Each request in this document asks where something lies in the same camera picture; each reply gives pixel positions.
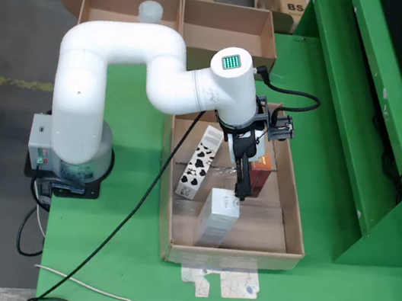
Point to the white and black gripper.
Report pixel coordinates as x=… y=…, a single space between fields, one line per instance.
x=243 y=148

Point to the tall white cosmetic box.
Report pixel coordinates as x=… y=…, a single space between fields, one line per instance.
x=219 y=215

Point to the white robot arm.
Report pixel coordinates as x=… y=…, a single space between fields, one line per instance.
x=78 y=99

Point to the red orange product box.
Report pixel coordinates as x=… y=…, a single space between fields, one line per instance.
x=263 y=172

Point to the shallow cardboard tray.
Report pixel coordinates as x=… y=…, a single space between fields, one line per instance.
x=229 y=236

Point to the open brown cardboard box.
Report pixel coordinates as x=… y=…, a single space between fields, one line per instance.
x=225 y=27
x=106 y=3

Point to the grey robot control box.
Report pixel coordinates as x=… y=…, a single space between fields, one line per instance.
x=39 y=139

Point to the cow print carton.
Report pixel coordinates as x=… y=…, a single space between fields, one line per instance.
x=198 y=165

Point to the flattened white paper carton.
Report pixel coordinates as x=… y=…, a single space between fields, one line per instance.
x=236 y=284

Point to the green metal shelf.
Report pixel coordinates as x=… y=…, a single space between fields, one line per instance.
x=378 y=149

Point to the white bottle teal label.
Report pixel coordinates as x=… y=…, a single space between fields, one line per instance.
x=151 y=11

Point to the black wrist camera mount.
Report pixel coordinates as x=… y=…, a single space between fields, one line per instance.
x=282 y=127

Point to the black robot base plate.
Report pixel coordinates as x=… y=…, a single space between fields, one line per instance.
x=74 y=191

